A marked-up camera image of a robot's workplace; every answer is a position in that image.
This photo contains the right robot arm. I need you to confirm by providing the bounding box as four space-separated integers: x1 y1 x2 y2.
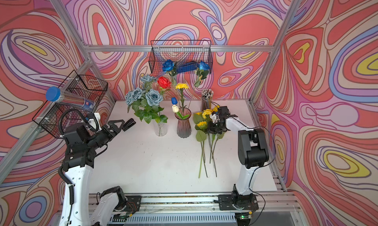
208 106 270 212

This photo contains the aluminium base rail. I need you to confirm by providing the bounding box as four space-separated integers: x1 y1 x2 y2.
53 192 302 226

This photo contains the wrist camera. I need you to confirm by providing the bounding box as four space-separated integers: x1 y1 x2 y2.
86 113 101 132
209 113 218 124

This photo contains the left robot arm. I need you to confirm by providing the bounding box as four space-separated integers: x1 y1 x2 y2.
58 108 138 226

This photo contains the clear textured glass vase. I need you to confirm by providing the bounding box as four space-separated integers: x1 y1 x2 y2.
153 121 168 137

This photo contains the black wire basket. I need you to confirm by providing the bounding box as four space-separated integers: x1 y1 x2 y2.
148 39 213 75
32 71 108 139

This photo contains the ribbed pink grey vase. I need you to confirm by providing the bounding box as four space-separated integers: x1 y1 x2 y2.
175 108 192 138

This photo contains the blue capped pencil tube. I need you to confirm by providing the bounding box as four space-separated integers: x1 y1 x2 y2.
45 87 95 112

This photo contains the white tulip bud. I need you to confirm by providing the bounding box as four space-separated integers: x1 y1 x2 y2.
172 104 190 120

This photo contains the right blue rose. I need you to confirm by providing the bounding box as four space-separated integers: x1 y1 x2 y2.
195 61 210 87

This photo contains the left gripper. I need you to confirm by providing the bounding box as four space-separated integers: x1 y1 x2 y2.
84 120 124 152

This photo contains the left blue rose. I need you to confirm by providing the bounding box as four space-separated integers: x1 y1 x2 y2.
162 60 176 76

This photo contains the red rose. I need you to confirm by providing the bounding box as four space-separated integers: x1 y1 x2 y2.
157 77 171 89

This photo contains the yellow rose spray stem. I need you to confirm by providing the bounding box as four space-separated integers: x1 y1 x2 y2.
192 105 221 179

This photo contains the yellow sunflower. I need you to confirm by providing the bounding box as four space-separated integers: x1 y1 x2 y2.
209 131 227 165

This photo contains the back black wire basket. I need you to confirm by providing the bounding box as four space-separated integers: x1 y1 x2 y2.
148 39 213 75

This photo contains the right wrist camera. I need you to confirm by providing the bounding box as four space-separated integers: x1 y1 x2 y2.
209 113 218 124

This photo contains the blue object in basket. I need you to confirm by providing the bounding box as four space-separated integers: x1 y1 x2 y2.
177 61 198 73

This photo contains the left black wire basket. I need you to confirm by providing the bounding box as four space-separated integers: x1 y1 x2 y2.
32 71 108 139

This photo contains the small blue tulip bud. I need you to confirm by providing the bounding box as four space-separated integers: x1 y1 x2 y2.
171 97 178 105

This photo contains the black stapler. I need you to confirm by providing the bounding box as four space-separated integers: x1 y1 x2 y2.
122 118 136 131

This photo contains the grey blue rose bunch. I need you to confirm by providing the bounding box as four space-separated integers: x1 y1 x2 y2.
125 74 169 124

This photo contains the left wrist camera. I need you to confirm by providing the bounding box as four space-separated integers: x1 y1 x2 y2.
86 113 101 132

